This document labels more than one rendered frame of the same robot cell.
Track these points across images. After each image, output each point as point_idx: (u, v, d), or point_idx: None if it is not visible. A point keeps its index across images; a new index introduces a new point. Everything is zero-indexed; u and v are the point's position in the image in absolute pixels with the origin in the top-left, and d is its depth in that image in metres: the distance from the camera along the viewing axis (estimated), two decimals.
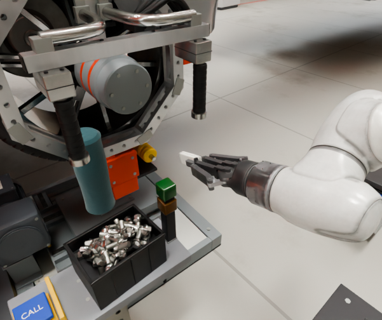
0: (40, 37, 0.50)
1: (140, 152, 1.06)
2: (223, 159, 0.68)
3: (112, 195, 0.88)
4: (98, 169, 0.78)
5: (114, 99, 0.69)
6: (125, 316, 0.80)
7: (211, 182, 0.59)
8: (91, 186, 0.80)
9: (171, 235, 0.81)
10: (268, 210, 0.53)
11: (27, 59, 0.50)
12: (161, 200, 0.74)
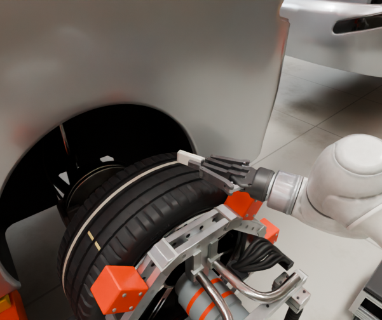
0: None
1: None
2: (215, 179, 0.67)
3: None
4: None
5: None
6: None
7: (248, 167, 0.73)
8: None
9: None
10: None
11: None
12: None
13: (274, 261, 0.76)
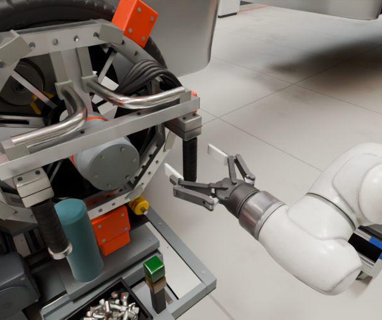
0: (13, 144, 0.46)
1: (131, 205, 1.02)
2: (191, 195, 0.63)
3: (100, 260, 0.85)
4: (84, 242, 0.74)
5: (98, 178, 0.65)
6: None
7: (253, 185, 0.66)
8: (77, 258, 0.76)
9: (161, 308, 0.78)
10: (284, 202, 0.56)
11: None
12: (149, 279, 0.70)
13: (154, 72, 0.63)
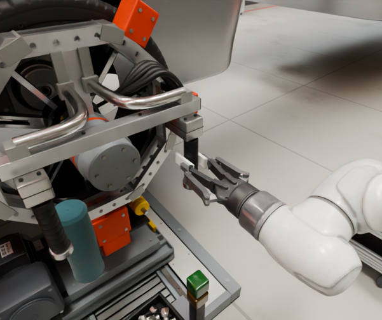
0: (14, 145, 0.46)
1: (131, 206, 1.02)
2: None
3: (101, 261, 0.84)
4: (85, 243, 0.74)
5: (100, 179, 0.65)
6: None
7: (248, 181, 0.67)
8: (78, 259, 0.76)
9: None
10: (284, 202, 0.56)
11: None
12: (191, 294, 0.67)
13: (156, 72, 0.63)
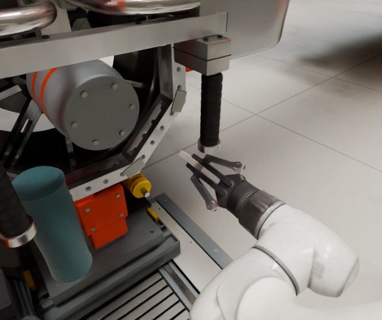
0: None
1: (129, 186, 0.81)
2: (205, 188, 0.68)
3: (88, 254, 0.63)
4: (62, 227, 0.53)
5: (79, 129, 0.44)
6: None
7: (244, 167, 0.64)
8: (54, 250, 0.55)
9: None
10: (276, 202, 0.54)
11: None
12: None
13: None
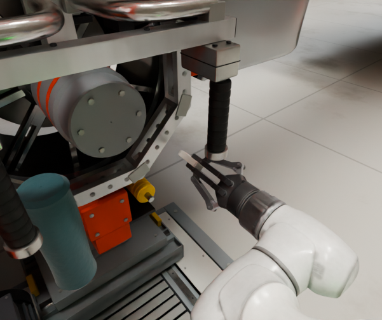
0: None
1: (133, 190, 0.80)
2: (205, 188, 0.68)
3: (92, 261, 0.63)
4: (67, 235, 0.52)
5: (85, 137, 0.43)
6: None
7: (244, 167, 0.64)
8: (58, 258, 0.54)
9: None
10: (276, 202, 0.54)
11: None
12: None
13: None
